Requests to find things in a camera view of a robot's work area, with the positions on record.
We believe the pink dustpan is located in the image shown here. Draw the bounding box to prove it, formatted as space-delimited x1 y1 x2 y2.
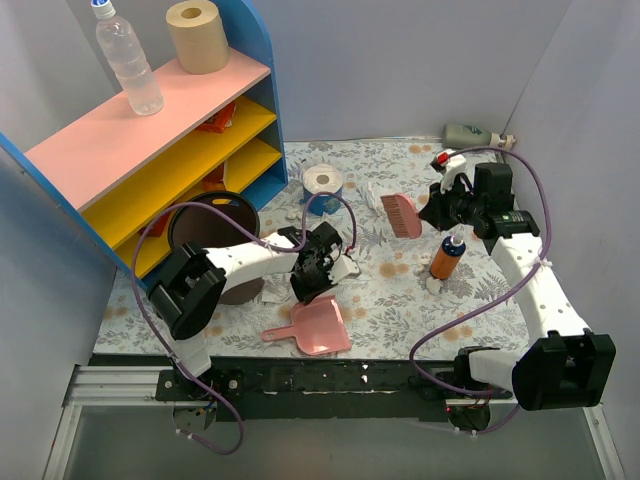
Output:
262 295 351 356

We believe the small white paper scrap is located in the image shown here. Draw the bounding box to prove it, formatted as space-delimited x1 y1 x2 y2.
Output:
425 277 443 295

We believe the colourful wooden shelf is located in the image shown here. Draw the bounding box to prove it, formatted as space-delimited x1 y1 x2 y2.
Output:
1 1 288 278

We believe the crumpled white paper scrap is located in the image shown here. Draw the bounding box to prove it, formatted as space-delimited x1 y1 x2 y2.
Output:
359 181 388 211

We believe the aluminium frame rail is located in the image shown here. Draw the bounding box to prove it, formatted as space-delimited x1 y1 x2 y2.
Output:
45 356 625 479

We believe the white paper scrap near bottle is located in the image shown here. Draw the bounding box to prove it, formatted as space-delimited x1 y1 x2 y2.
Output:
418 254 433 273

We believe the pink hand brush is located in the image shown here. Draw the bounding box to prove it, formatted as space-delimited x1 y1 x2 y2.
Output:
380 193 422 239

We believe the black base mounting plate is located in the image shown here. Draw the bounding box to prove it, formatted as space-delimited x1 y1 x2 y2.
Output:
155 357 491 430

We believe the orange bottle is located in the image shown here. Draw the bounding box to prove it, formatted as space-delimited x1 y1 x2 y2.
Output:
430 235 466 280

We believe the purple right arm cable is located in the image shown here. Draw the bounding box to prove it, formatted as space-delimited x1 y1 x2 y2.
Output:
408 145 554 436

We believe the white paper scrap by bin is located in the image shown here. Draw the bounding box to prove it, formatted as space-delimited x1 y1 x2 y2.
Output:
261 280 290 304

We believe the red packet on lower shelf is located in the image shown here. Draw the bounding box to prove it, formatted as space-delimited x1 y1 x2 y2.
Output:
147 209 172 238

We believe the grey green lotion bottle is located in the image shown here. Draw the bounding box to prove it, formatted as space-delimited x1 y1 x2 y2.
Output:
441 123 516 150

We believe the floral table mat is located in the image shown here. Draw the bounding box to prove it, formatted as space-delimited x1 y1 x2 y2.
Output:
93 138 528 360

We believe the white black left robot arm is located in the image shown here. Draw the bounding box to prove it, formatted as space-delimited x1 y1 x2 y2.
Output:
147 222 361 400

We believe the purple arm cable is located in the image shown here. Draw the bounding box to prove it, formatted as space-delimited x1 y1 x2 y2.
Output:
408 145 554 436
130 192 357 456

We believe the brown paper roll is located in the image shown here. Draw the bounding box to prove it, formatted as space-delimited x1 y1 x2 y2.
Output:
166 1 230 75

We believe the clear plastic water bottle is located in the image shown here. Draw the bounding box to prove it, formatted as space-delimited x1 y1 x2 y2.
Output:
91 0 164 116

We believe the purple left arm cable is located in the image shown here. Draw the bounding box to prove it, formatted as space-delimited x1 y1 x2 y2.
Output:
130 192 357 456

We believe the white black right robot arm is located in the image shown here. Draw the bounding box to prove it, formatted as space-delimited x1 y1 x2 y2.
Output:
419 157 616 411

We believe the brown trash bin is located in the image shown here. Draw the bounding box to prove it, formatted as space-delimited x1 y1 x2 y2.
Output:
168 191 264 305

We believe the orange snack packet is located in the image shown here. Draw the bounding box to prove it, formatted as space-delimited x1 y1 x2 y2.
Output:
196 101 236 134

